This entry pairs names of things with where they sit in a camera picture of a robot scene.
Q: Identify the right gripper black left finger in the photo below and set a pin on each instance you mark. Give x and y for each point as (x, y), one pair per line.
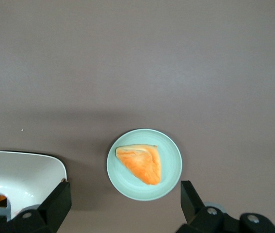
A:
(45, 216)

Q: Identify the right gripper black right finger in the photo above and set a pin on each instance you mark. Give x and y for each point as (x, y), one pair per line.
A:
(200, 221)

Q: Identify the white two-slot toaster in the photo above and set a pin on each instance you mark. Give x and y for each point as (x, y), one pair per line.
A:
(30, 170)

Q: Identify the pale green round plate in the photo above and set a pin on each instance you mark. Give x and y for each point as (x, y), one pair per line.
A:
(127, 187)

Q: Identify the triangular orange bread piece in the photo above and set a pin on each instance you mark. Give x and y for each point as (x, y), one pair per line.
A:
(142, 165)

